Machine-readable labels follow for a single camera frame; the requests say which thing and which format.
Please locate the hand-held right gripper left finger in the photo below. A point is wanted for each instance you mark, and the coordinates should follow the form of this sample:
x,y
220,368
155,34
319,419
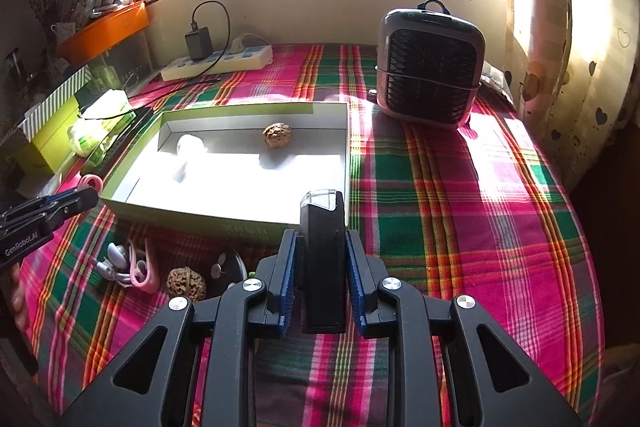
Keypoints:
x,y
287,287

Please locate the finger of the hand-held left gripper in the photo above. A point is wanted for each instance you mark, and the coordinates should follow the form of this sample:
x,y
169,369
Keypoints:
x,y
45,203
75,204

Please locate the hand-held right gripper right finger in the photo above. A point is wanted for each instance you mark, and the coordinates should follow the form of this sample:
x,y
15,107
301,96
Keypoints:
x,y
355,287

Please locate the black lighter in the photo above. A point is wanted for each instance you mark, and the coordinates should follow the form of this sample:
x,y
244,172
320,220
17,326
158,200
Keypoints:
x,y
322,267

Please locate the grey blue ball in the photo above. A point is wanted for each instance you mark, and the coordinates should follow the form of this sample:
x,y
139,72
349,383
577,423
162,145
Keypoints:
x,y
235,259

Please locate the brown walnut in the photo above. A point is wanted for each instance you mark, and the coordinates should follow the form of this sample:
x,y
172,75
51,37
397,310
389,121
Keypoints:
x,y
277,136
186,282

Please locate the shallow green cardboard box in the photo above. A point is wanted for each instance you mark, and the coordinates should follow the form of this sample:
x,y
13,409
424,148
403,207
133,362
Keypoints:
x,y
200,217

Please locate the person's left hand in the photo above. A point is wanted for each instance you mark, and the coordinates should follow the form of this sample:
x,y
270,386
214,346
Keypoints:
x,y
19,302

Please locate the lime green striped box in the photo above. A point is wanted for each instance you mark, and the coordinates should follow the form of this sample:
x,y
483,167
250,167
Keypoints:
x,y
45,142

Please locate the small silver disc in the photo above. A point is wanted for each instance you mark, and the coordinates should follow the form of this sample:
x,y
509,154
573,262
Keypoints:
x,y
217,269

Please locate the green tissue pack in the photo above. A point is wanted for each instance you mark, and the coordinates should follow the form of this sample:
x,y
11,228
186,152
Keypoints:
x,y
95,134

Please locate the black smartphone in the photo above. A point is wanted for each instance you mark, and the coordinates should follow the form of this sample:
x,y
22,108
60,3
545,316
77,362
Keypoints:
x,y
132,127

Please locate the pink plastic clip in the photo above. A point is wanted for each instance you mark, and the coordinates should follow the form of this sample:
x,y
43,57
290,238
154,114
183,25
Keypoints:
x,y
145,279

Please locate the plaid cloth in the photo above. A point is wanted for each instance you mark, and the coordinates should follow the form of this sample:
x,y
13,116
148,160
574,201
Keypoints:
x,y
450,232

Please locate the white ribbed wheel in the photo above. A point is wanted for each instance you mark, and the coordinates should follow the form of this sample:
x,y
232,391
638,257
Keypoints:
x,y
190,147

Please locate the orange box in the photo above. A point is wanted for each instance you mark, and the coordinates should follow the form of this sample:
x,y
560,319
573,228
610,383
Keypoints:
x,y
100,34

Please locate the black charger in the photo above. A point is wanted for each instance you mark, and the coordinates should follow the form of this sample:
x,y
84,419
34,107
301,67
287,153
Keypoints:
x,y
198,44

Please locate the white power strip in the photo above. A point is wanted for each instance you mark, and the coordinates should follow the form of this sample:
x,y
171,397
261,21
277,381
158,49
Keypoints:
x,y
235,59

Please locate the small grey fan heater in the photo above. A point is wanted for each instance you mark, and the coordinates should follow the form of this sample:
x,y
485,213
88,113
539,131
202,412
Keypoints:
x,y
430,67

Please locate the beige heart print curtain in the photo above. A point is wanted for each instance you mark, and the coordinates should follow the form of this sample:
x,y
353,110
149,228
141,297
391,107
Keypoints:
x,y
565,57

